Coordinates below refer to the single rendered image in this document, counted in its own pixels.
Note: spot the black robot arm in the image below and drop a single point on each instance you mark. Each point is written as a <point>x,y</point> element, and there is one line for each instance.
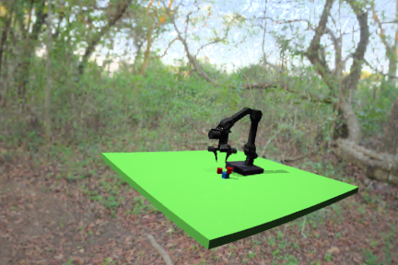
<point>249,148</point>

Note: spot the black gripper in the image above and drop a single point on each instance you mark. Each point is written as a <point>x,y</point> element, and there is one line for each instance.
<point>214,150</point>

